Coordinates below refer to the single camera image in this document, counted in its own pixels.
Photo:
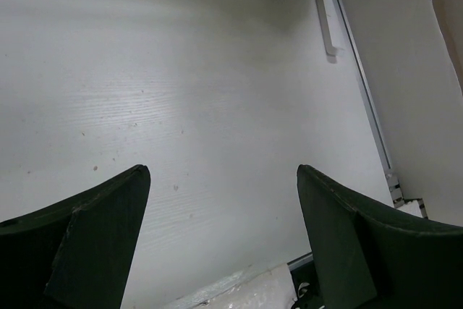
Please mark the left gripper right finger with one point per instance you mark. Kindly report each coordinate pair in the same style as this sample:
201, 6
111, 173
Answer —
370, 255

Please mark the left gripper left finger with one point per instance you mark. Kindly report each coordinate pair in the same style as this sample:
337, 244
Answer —
76, 253

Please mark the white clothes rack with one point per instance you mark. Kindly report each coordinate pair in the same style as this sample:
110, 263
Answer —
330, 28

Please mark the metal side rail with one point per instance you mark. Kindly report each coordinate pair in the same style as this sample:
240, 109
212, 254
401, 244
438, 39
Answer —
416, 206

